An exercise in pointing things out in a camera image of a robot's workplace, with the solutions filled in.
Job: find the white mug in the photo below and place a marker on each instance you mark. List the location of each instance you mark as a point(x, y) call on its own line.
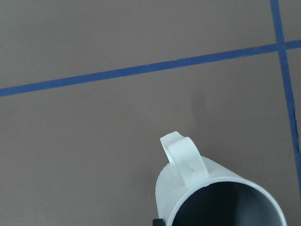
point(192, 190)

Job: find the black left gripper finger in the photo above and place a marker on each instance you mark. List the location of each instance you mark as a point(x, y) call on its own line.
point(159, 221)

